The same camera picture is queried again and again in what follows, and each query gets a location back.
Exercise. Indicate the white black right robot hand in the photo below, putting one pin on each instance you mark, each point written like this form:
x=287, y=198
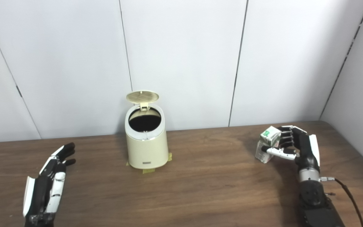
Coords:
x=307, y=154

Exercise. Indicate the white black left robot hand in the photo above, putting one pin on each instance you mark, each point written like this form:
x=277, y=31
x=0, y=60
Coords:
x=41, y=195

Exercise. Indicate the white green milk carton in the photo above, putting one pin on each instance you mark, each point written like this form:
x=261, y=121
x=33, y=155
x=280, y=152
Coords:
x=269, y=135

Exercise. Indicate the cream round bin lid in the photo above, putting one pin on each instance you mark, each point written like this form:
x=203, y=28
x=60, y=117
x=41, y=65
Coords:
x=142, y=96

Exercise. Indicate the cream-colored cylindrical bin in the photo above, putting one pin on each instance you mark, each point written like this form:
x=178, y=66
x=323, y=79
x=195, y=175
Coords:
x=146, y=151

